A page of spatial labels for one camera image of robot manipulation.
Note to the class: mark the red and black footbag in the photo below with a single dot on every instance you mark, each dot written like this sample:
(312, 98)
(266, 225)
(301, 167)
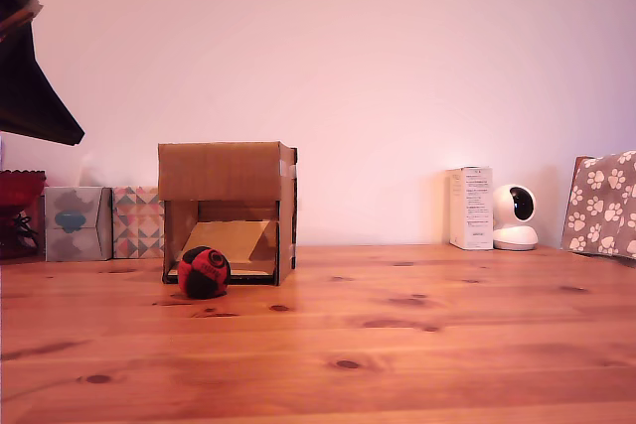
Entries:
(204, 286)

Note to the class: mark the cardboard dice tower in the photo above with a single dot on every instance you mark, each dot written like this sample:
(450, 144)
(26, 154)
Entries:
(218, 171)

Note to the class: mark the red fluted bowl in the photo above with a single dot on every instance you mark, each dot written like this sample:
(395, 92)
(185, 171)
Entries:
(17, 190)

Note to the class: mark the grey cloud print tissue box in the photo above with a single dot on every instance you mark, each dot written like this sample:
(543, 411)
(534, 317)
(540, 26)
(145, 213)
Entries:
(74, 225)

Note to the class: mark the triangle pattern tissue box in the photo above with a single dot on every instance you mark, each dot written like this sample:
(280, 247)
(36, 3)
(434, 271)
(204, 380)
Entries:
(138, 225)

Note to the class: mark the white printed carton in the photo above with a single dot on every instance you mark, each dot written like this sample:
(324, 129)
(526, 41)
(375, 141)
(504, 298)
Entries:
(472, 210)

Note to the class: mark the grey paw print cloth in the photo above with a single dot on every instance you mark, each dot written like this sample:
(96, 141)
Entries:
(603, 205)

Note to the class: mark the small white round camera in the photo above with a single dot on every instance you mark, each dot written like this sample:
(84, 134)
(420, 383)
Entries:
(517, 225)

